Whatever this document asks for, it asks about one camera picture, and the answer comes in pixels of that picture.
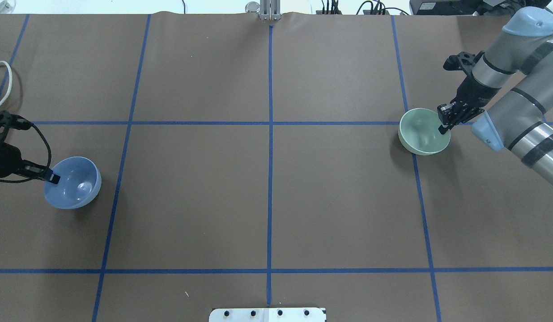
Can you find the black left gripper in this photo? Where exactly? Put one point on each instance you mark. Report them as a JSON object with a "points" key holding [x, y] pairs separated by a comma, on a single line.
{"points": [[7, 160]]}

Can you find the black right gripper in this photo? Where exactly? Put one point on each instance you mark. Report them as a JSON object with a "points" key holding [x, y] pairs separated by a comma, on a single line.
{"points": [[472, 91]]}

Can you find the green bowl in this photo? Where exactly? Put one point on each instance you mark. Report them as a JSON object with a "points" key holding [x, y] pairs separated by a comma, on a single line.
{"points": [[418, 132]]}

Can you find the blue bowl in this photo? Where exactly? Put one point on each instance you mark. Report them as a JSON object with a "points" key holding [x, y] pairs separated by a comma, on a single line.
{"points": [[79, 183]]}

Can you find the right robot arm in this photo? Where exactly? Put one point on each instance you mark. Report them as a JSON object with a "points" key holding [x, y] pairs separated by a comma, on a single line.
{"points": [[507, 90]]}

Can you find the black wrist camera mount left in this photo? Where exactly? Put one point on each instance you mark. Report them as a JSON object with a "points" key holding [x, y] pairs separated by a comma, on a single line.
{"points": [[10, 121]]}

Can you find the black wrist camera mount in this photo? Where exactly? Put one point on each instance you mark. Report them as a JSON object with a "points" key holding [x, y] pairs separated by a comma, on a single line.
{"points": [[462, 61], [10, 121]]}

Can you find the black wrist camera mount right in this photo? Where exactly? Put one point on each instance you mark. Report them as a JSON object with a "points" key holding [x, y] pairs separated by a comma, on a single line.
{"points": [[462, 61]]}

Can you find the aluminium frame post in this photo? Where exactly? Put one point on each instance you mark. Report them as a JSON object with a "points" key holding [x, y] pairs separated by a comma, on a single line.
{"points": [[270, 10]]}

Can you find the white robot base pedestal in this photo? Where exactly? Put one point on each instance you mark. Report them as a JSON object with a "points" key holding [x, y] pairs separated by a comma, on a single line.
{"points": [[290, 314]]}

